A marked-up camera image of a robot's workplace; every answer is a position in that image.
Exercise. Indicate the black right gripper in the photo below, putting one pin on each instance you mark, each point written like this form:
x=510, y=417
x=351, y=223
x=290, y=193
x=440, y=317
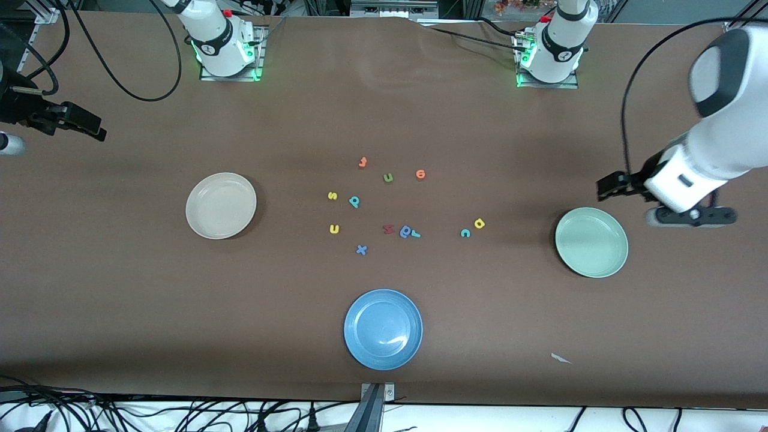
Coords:
x=19, y=107

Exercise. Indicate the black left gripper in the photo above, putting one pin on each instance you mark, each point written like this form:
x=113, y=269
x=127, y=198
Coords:
x=637, y=179

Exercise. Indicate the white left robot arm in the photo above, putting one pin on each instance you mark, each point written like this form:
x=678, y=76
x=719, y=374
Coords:
x=720, y=150

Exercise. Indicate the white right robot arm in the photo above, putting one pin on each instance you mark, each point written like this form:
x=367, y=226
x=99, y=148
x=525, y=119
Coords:
x=213, y=30

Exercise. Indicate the light green plate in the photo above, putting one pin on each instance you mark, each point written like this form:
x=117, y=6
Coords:
x=591, y=242

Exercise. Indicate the beige brown plate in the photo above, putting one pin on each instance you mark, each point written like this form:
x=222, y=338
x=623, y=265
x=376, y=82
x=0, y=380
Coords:
x=221, y=206

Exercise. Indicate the brown table cover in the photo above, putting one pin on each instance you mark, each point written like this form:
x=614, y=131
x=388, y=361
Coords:
x=120, y=300

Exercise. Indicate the white paper scrap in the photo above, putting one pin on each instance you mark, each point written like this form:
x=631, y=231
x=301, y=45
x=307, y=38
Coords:
x=561, y=359

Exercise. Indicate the blue letter a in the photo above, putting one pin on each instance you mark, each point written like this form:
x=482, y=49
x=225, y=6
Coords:
x=405, y=231

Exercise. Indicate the blue plate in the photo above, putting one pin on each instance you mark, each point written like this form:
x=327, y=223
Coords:
x=383, y=330

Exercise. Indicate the grey box behind table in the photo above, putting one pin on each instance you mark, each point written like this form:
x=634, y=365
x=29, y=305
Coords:
x=393, y=7

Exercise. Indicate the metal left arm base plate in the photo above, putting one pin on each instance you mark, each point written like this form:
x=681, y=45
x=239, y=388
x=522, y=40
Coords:
x=570, y=85

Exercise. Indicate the aluminium frame profile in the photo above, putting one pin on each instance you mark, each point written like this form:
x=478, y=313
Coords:
x=43, y=11
x=735, y=25

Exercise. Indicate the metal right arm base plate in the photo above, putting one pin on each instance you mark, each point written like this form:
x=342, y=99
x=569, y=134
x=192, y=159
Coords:
x=259, y=60

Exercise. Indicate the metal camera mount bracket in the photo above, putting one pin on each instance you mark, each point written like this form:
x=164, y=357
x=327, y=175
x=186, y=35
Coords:
x=372, y=408

